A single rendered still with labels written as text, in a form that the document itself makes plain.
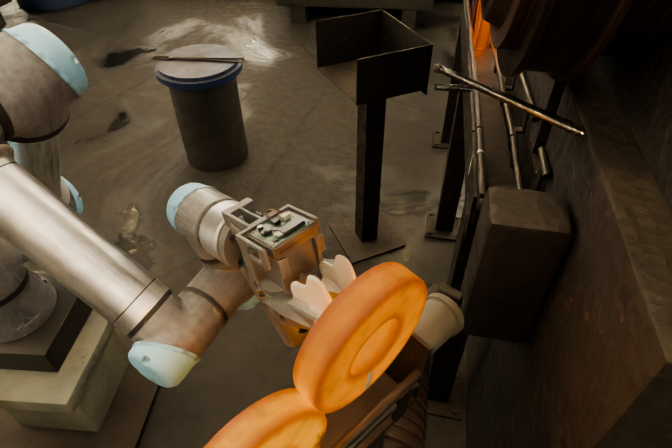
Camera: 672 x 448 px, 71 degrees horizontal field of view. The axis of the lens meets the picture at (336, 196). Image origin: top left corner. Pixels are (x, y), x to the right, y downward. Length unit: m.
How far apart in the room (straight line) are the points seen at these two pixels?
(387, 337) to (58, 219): 0.41
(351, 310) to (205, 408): 0.99
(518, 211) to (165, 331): 0.46
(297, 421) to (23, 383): 0.81
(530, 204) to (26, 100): 0.65
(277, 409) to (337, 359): 0.07
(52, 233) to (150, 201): 1.31
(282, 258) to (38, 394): 0.77
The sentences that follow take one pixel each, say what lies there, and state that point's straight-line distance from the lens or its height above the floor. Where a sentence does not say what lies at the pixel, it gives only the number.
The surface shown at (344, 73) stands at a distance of 1.35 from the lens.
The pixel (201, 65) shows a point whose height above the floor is 0.43.
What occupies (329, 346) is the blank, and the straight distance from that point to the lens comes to 0.41.
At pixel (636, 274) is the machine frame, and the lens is 0.49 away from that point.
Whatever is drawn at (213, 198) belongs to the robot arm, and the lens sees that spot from 0.62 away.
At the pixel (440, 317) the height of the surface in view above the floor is 0.69.
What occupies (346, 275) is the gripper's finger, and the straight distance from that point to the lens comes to 0.46.
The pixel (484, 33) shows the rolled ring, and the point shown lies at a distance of 1.44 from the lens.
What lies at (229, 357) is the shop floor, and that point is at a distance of 1.42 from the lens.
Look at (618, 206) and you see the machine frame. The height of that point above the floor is 0.87.
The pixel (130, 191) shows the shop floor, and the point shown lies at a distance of 2.03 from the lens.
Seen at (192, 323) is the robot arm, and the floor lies 0.69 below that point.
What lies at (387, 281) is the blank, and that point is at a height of 0.87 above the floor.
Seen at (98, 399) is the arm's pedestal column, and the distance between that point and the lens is 1.36.
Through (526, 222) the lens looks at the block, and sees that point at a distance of 0.61.
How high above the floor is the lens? 1.19
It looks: 41 degrees down
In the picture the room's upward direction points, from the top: 1 degrees counter-clockwise
